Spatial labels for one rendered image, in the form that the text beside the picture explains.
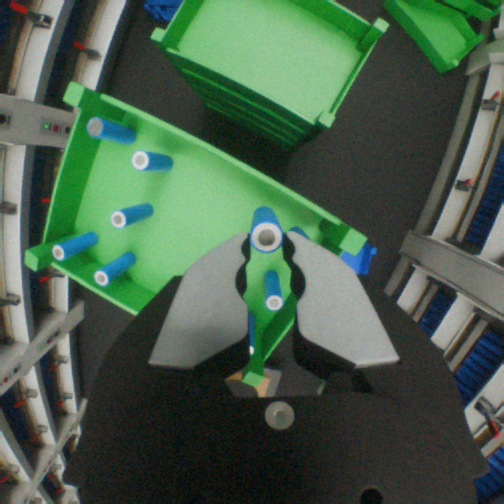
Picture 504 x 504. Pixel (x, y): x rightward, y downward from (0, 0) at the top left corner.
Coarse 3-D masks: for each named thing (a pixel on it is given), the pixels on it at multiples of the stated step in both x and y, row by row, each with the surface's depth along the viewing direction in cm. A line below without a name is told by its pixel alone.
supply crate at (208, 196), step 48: (96, 96) 18; (96, 144) 24; (144, 144) 24; (192, 144) 24; (96, 192) 26; (144, 192) 26; (192, 192) 26; (240, 192) 26; (288, 192) 21; (48, 240) 23; (144, 240) 28; (192, 240) 28; (336, 240) 21; (96, 288) 24; (144, 288) 30; (288, 288) 29
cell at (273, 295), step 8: (272, 272) 28; (264, 280) 27; (272, 280) 26; (264, 288) 26; (272, 288) 24; (280, 288) 25; (272, 296) 23; (280, 296) 23; (272, 304) 23; (280, 304) 23
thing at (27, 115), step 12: (0, 96) 30; (0, 108) 31; (12, 108) 33; (24, 108) 36; (36, 108) 39; (48, 108) 42; (12, 120) 35; (24, 120) 37; (36, 120) 41; (60, 120) 48; (72, 120) 52; (0, 132) 33; (12, 132) 36; (24, 132) 39; (36, 132) 42; (36, 144) 43; (48, 144) 47; (60, 144) 51
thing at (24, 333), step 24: (0, 144) 37; (24, 144) 40; (0, 168) 40; (24, 168) 43; (0, 192) 41; (24, 192) 45; (0, 216) 43; (24, 216) 47; (0, 240) 45; (24, 240) 49; (0, 264) 47; (24, 264) 51; (0, 288) 49; (24, 288) 53; (0, 312) 50; (24, 312) 54; (0, 336) 51; (24, 336) 56
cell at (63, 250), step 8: (88, 232) 27; (72, 240) 24; (80, 240) 25; (88, 240) 26; (96, 240) 28; (56, 248) 22; (64, 248) 22; (72, 248) 23; (80, 248) 25; (56, 256) 22; (64, 256) 22
